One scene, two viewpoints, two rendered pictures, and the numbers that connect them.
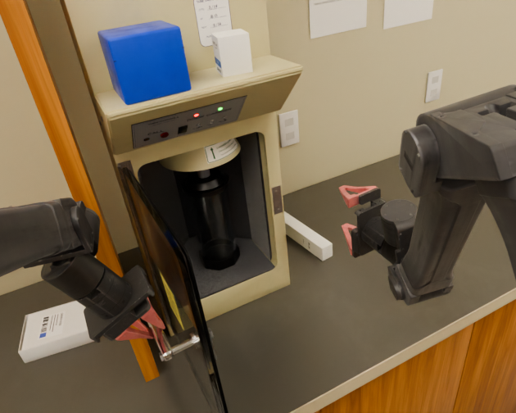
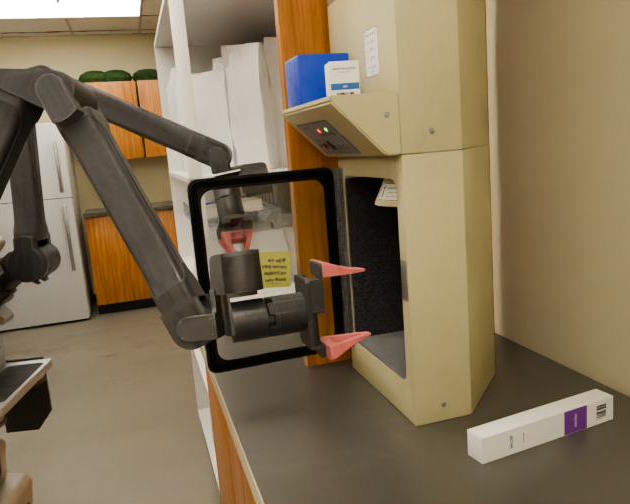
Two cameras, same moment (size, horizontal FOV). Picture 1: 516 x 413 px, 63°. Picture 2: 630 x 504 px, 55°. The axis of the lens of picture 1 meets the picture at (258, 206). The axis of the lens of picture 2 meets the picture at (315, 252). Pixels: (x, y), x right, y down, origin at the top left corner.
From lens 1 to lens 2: 1.32 m
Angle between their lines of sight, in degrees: 90
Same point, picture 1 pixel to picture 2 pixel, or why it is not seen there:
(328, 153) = not seen: outside the picture
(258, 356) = (304, 406)
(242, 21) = (383, 54)
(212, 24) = (370, 57)
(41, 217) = (182, 133)
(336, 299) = (375, 457)
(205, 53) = (368, 84)
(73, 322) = not seen: hidden behind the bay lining
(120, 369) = not seen: hidden behind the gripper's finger
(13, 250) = (147, 130)
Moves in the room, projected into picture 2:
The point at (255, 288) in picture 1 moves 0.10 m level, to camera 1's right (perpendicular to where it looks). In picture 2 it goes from (392, 386) to (393, 409)
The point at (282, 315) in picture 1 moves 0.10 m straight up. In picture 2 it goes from (359, 420) to (356, 368)
